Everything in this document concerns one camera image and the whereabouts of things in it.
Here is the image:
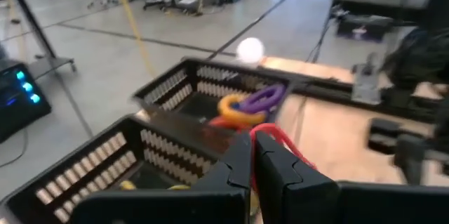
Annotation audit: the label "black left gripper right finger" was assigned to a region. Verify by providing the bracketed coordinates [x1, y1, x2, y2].
[253, 131, 340, 224]

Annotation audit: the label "red rubber band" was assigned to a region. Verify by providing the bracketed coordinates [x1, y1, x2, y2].
[249, 122, 319, 192]

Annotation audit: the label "black slotted plastic basket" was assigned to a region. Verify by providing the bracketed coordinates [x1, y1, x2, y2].
[0, 113, 246, 224]
[132, 57, 293, 134]

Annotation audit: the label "yellow coil keychain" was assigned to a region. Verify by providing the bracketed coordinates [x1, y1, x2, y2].
[216, 93, 272, 126]

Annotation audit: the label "black computer blue lights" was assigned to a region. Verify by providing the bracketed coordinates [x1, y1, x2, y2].
[0, 62, 53, 144]

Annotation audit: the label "black pole stand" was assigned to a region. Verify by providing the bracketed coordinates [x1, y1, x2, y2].
[10, 0, 77, 77]

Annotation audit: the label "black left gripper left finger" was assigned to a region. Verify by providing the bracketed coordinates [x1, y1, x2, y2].
[196, 131, 253, 224]

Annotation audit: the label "purple coil keychain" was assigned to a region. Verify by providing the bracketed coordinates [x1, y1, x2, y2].
[238, 83, 287, 114]

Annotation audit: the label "dark floor box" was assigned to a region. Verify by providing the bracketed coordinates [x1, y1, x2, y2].
[335, 15, 394, 44]

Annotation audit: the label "white bulb lamp brass base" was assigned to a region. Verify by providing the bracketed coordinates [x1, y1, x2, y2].
[235, 37, 266, 65]

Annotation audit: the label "black power cables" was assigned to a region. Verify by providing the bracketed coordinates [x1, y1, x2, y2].
[304, 15, 335, 64]

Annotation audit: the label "yellow hanging cable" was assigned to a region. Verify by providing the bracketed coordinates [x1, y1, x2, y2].
[109, 0, 158, 79]

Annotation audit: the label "grey metal bracket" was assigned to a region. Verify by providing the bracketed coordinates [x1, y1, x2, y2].
[351, 61, 384, 106]

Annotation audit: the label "orange-red coil keychain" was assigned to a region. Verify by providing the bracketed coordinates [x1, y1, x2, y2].
[208, 114, 246, 132]

